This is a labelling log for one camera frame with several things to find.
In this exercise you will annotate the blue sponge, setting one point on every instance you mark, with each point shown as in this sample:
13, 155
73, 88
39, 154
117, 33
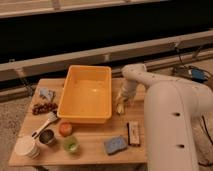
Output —
115, 145

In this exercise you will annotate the blue crumpled cloth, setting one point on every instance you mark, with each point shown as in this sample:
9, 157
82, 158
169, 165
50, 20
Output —
46, 94

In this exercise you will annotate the wooden table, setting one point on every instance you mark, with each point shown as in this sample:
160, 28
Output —
91, 137

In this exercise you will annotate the green plastic cup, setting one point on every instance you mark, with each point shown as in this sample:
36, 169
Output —
70, 144

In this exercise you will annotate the white stacked bowls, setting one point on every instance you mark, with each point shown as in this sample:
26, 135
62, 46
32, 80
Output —
26, 146

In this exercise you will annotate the blue device on floor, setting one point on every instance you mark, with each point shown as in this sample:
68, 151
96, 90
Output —
193, 74

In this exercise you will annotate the yellow plastic bin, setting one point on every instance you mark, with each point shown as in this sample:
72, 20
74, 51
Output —
87, 95

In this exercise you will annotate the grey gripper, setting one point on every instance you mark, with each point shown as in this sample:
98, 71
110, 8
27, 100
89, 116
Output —
126, 92

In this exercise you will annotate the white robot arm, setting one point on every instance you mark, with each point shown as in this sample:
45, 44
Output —
169, 105

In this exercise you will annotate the orange toy fruit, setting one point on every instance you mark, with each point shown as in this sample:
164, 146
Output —
65, 129

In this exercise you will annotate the yellow banana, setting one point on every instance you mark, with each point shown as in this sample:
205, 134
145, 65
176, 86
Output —
120, 107

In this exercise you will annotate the brown chocolate bar box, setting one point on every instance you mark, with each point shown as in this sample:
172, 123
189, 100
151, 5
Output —
133, 133

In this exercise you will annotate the purple toy grapes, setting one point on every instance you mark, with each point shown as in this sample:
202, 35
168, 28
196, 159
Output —
43, 108

